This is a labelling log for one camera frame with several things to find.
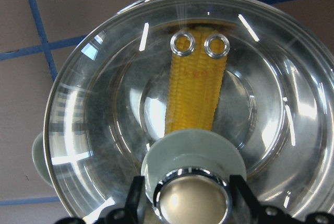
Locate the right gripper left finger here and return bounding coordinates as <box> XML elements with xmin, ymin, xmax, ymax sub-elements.
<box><xmin>104</xmin><ymin>176</ymin><xmax>146</xmax><ymax>223</ymax></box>

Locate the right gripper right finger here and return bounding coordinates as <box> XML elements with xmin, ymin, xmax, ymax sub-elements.
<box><xmin>229</xmin><ymin>174</ymin><xmax>295</xmax><ymax>224</ymax></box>

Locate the glass pot lid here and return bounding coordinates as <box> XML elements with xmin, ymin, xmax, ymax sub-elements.
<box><xmin>43</xmin><ymin>0</ymin><xmax>334</xmax><ymax>224</ymax></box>

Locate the yellow corn cob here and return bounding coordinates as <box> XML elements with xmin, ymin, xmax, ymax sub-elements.
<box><xmin>164</xmin><ymin>27</ymin><xmax>228</xmax><ymax>134</ymax></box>

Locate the pale green cooking pot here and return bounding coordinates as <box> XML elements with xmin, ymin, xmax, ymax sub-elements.
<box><xmin>31</xmin><ymin>0</ymin><xmax>334</xmax><ymax>224</ymax></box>

